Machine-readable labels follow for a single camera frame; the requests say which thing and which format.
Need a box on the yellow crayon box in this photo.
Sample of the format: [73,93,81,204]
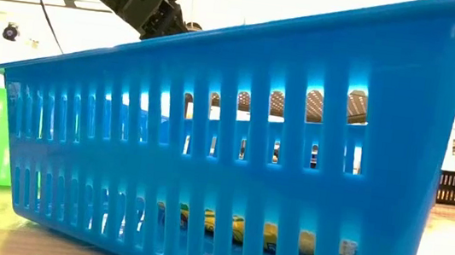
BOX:
[154,203,255,246]
[230,217,320,255]

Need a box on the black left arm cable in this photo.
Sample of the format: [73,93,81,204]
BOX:
[10,0,71,55]

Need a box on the blue plastic basket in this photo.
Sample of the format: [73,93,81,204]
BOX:
[0,0,455,255]

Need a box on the black round ceiling fixture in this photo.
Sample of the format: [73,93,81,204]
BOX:
[0,20,22,43]

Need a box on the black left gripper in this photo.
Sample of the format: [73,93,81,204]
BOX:
[137,0,195,47]

